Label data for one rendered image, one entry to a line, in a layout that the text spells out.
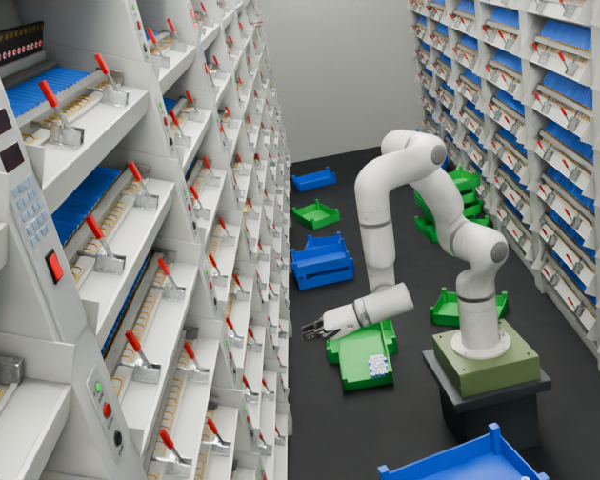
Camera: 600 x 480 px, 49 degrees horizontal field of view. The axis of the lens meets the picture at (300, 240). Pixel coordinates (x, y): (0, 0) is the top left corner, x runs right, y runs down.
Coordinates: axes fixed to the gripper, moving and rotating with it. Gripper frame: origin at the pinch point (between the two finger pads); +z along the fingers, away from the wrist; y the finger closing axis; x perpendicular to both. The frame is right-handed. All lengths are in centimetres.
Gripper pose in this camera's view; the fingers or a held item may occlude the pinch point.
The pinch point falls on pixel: (310, 332)
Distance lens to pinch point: 199.1
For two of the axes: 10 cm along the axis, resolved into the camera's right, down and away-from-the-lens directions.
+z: -9.2, 3.7, 1.5
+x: -3.9, -8.4, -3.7
